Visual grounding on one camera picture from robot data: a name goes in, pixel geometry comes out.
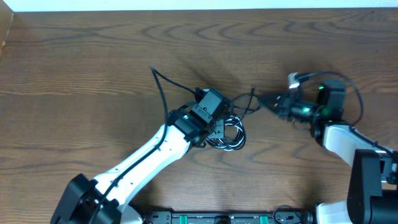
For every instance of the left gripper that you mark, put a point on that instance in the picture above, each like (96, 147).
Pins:
(220, 132)

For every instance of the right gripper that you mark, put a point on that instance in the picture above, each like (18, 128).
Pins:
(285, 104)

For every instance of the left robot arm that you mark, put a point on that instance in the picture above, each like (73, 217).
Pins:
(106, 198)

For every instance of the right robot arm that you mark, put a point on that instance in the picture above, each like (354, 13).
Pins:
(371, 164)

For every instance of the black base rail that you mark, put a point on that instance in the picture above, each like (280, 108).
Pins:
(280, 216)

